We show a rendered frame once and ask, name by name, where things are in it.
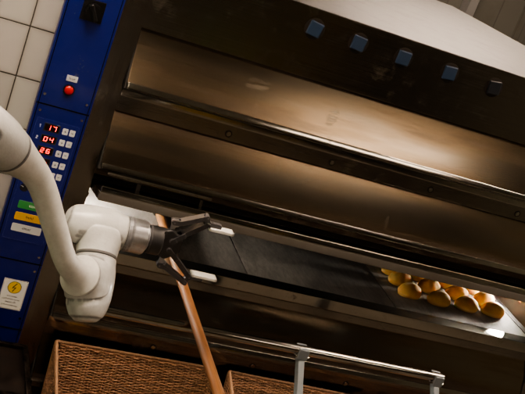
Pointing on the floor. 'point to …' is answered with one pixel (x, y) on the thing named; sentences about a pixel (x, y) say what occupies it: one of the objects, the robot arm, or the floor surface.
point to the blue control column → (89, 63)
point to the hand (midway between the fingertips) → (219, 255)
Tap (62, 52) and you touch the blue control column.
